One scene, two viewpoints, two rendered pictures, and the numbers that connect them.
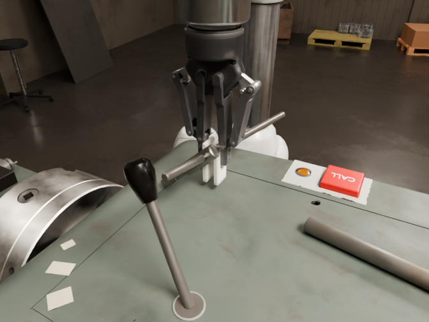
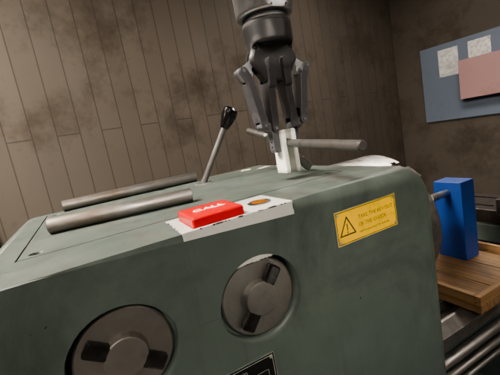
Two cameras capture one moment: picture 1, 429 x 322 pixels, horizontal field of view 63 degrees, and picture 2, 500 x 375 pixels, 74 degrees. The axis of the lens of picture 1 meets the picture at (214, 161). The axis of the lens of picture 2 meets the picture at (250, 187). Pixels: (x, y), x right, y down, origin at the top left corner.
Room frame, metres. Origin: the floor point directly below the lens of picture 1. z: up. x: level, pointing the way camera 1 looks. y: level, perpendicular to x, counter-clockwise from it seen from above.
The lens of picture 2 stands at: (0.73, -0.48, 1.34)
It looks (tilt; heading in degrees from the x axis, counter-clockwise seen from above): 9 degrees down; 126
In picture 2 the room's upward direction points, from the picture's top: 11 degrees counter-clockwise
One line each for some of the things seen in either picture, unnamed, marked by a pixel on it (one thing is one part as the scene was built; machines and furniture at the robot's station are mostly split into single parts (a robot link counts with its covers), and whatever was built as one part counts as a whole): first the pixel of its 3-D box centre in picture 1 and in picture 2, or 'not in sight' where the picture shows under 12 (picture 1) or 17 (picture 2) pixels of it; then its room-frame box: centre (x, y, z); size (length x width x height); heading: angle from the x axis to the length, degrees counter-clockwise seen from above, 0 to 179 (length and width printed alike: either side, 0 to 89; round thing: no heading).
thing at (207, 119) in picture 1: (204, 105); (285, 94); (0.47, 0.01, 1.39); 0.04 x 0.01 x 0.11; 152
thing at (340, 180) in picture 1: (341, 182); (210, 216); (0.47, -0.21, 1.26); 0.06 x 0.06 x 0.02; 62
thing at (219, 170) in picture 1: (219, 162); (281, 152); (0.46, -0.01, 1.30); 0.03 x 0.01 x 0.07; 152
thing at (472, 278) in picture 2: not in sight; (443, 262); (0.61, 0.53, 0.88); 0.36 x 0.30 x 0.04; 152
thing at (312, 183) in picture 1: (323, 193); (232, 234); (0.48, -0.19, 1.23); 0.13 x 0.08 x 0.06; 62
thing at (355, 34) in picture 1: (341, 34); not in sight; (6.83, -2.39, 0.16); 1.13 x 0.77 x 0.31; 69
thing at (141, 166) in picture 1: (142, 179); (228, 117); (0.30, 0.08, 1.38); 0.04 x 0.03 x 0.05; 62
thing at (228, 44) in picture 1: (214, 60); (270, 51); (0.46, 0.00, 1.46); 0.08 x 0.07 x 0.09; 62
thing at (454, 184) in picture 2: not in sight; (455, 217); (0.65, 0.59, 1.00); 0.08 x 0.06 x 0.23; 152
